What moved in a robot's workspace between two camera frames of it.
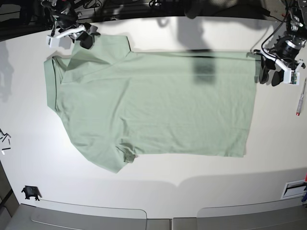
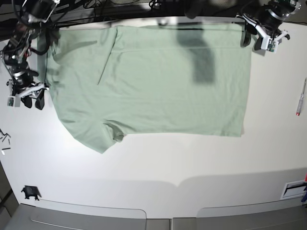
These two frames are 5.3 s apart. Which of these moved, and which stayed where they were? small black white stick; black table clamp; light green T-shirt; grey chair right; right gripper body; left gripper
Moved: left gripper; right gripper body; light green T-shirt
Stayed: small black white stick; black table clamp; grey chair right
